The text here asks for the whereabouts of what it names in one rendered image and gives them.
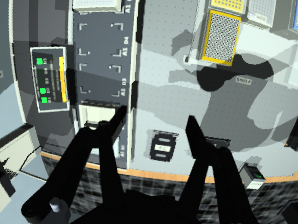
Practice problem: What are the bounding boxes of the white ready key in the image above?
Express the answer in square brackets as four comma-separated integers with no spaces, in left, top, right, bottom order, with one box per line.
[238,162,266,189]

